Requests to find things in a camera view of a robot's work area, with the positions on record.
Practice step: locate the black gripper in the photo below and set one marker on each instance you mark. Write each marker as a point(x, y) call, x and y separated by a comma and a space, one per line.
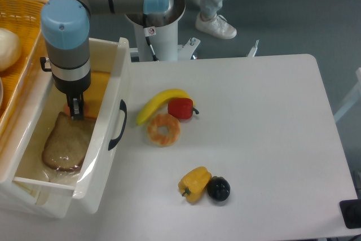
point(74, 92)

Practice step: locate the brown egg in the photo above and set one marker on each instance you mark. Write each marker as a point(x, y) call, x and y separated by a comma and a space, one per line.
point(66, 109)

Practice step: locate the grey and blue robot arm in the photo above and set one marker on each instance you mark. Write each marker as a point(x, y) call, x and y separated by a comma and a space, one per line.
point(65, 26)

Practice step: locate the white open drawer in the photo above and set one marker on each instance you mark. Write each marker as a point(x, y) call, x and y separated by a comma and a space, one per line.
point(89, 182)

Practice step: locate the white drawer cabinet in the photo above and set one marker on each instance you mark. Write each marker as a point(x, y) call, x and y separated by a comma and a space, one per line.
point(17, 126)

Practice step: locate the orange toast slice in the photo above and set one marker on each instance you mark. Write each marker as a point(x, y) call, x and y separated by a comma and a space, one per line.
point(93, 96)

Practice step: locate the brown bread slice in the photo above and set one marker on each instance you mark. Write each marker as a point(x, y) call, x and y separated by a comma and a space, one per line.
point(66, 146)

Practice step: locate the yellow banana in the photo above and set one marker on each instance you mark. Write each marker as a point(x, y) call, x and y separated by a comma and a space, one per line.
point(158, 101)

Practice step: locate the white round bun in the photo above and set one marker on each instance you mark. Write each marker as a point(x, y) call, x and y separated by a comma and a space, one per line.
point(10, 49)

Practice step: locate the orange glazed donut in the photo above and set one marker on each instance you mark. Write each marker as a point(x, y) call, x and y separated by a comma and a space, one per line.
point(163, 130)

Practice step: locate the red bell pepper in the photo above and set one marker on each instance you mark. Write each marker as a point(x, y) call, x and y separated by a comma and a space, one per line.
point(182, 108)

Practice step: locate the yellow wicker basket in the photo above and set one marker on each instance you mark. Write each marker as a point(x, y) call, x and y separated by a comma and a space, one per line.
point(21, 17)

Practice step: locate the yellow bell pepper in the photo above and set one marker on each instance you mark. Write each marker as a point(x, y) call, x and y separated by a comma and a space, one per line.
point(193, 184)

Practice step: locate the black round fruit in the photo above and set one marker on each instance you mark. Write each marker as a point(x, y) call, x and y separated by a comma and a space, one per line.
point(218, 189)

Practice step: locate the black device at edge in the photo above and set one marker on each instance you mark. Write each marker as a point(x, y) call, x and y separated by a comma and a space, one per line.
point(351, 213)

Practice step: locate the black drawer handle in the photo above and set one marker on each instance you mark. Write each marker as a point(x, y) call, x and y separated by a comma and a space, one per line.
point(120, 125)

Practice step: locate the white bracket behind table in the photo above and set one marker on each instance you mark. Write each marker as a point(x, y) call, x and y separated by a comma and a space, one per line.
point(253, 50)

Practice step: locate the white frame at right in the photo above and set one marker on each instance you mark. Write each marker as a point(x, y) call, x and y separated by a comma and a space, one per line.
point(349, 100)

